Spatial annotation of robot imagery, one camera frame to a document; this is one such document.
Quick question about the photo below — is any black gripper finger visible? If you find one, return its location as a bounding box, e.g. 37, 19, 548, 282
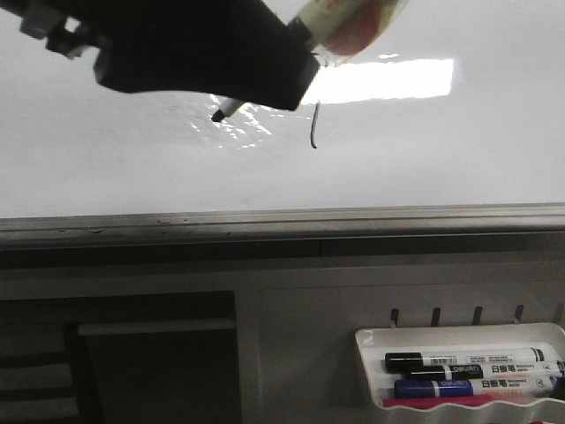
94, 1, 319, 110

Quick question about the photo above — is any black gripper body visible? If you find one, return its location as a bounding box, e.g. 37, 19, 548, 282
1, 1, 110, 60

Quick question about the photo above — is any taped black whiteboard marker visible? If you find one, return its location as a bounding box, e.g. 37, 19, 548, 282
211, 1, 404, 123

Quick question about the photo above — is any white whiteboard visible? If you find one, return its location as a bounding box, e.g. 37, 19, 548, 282
1, 1, 564, 218

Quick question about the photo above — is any white plastic marker tray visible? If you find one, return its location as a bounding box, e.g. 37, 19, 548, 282
355, 323, 564, 423

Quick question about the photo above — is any black capped marker top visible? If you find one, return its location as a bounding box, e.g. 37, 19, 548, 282
384, 347, 547, 372

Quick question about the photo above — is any black capped marker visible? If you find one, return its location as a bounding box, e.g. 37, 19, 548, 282
384, 347, 547, 372
405, 360, 564, 381

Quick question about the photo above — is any blue capped marker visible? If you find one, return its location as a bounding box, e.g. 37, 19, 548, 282
394, 375, 558, 398

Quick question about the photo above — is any pink marker in tray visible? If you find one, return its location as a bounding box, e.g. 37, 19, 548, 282
382, 395, 495, 410

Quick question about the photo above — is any black capped marker middle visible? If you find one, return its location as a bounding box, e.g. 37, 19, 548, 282
405, 360, 564, 381

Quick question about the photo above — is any grey whiteboard ledge rail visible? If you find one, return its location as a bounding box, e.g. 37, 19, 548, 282
1, 203, 564, 251

